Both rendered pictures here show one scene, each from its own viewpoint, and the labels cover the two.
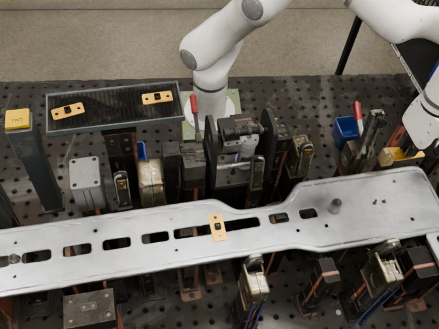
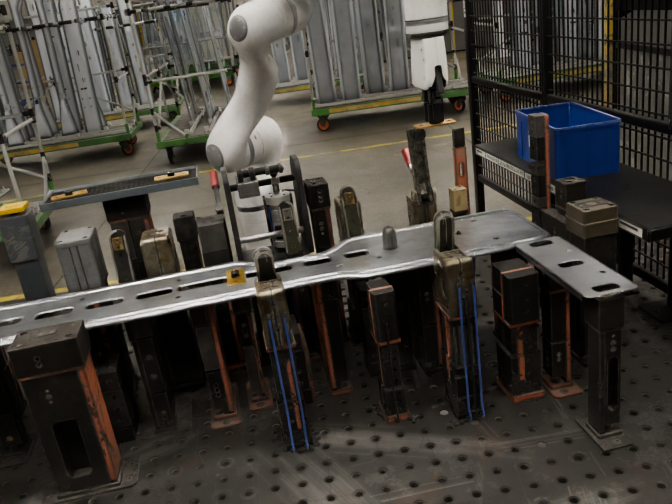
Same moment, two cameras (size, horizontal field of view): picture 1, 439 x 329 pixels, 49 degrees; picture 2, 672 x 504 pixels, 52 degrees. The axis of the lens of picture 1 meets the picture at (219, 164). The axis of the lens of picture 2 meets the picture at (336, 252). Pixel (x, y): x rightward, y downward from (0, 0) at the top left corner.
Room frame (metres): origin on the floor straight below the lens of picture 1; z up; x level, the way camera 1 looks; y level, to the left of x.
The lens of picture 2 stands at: (-0.70, -0.45, 1.54)
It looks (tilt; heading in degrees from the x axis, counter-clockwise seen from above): 21 degrees down; 9
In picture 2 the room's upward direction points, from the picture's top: 8 degrees counter-clockwise
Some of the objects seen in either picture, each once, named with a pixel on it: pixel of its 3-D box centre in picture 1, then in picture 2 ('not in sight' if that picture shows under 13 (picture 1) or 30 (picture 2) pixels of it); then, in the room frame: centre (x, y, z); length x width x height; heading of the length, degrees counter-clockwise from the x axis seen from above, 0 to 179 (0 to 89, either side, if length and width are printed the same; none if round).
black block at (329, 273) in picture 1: (317, 289); (388, 352); (0.53, -0.33, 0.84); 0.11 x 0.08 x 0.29; 17
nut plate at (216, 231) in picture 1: (217, 226); (235, 274); (0.61, -0.01, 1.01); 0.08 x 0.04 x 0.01; 18
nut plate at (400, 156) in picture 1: (407, 151); (434, 121); (0.75, -0.46, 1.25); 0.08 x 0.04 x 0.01; 107
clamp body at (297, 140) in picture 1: (290, 177); (355, 269); (0.88, -0.23, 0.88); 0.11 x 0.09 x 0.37; 17
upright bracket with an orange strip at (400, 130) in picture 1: (379, 164); (464, 228); (0.93, -0.51, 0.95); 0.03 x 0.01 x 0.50; 107
